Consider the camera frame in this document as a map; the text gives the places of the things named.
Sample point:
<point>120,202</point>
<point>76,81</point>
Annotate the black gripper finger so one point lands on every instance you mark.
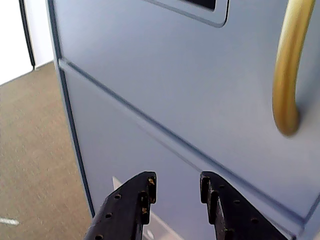
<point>122,212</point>
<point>237,217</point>

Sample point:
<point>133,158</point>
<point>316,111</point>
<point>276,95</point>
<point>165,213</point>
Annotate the blue cabinet door with window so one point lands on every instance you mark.
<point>175,87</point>

